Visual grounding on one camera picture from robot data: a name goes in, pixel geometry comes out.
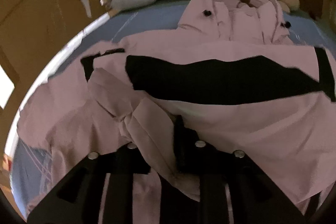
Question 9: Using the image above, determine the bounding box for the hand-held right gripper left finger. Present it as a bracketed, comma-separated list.
[28, 143, 151, 224]

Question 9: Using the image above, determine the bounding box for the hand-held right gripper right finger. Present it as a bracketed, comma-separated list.
[173, 115, 306, 224]

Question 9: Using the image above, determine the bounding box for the pink jacket with black stripes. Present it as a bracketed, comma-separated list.
[16, 0, 336, 224]

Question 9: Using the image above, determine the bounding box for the wooden cabinet unit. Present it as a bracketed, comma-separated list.
[0, 0, 111, 111]

